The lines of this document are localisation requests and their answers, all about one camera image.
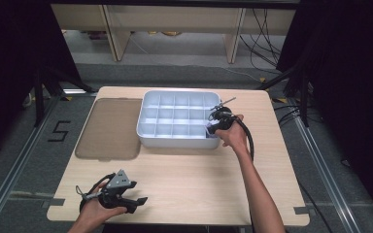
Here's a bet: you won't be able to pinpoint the black curtain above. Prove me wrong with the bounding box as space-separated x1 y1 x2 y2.
275 0 373 224
0 0 83 164

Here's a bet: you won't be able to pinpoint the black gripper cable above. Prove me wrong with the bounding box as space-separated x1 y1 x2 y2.
75 173 117 213
234 116 255 163

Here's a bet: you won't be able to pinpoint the black floor cables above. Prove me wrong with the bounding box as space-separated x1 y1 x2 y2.
272 102 307 126

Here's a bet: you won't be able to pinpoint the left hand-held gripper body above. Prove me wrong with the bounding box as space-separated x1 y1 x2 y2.
97 168 138 210

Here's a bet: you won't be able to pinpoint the white floor cable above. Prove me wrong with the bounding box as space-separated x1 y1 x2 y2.
174 62 262 83

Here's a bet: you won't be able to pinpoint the black hanging cables bundle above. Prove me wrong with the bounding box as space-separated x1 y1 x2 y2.
238 8 285 72

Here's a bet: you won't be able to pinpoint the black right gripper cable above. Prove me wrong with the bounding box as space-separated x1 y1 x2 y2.
234 116 255 163

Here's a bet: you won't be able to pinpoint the black floor cable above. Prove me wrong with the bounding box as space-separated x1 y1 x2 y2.
295 180 335 233

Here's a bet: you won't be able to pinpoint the white compartment storage box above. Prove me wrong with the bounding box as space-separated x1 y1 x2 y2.
136 90 224 150

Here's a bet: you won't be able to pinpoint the black metal stand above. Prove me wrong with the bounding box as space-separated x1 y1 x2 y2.
254 61 311 128
33 62 97 128

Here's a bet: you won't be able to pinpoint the aluminium floor rail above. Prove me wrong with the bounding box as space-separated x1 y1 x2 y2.
0 96 62 227
291 115 361 233

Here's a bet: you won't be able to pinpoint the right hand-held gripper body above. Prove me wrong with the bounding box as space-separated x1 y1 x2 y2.
208 96 238 132

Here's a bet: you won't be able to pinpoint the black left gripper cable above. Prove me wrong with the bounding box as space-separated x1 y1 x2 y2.
75 173 117 213

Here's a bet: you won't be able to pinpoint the person's left hand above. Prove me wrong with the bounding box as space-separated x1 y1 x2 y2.
78 181 128 225

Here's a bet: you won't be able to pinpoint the person's right hand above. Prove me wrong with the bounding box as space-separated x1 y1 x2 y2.
215 113 253 154

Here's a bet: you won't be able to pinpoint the brown translucent box lid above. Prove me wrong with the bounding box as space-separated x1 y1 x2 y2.
74 97 144 162

